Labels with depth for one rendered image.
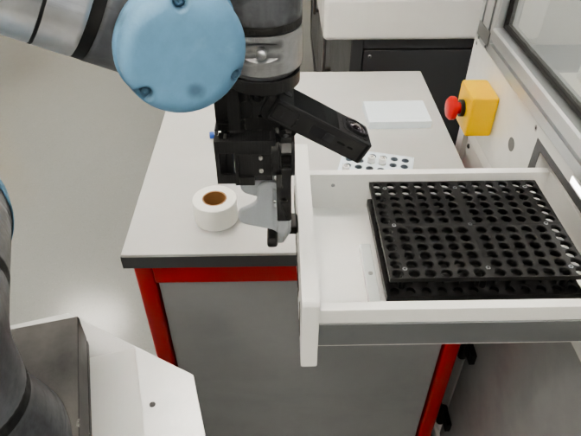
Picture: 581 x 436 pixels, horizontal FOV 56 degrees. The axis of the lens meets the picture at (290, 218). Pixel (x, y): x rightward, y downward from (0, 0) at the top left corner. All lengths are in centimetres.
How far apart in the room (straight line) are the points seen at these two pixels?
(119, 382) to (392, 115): 73
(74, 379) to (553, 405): 62
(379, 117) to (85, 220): 136
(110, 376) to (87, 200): 162
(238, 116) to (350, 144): 12
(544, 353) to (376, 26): 86
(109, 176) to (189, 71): 209
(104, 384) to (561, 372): 59
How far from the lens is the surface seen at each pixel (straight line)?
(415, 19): 142
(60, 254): 208
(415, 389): 118
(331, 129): 55
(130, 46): 31
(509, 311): 62
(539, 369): 89
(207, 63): 32
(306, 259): 58
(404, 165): 96
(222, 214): 85
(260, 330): 99
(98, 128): 275
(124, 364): 72
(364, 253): 70
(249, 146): 55
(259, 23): 49
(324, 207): 79
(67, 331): 70
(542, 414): 90
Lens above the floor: 133
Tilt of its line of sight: 40 degrees down
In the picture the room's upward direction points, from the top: straight up
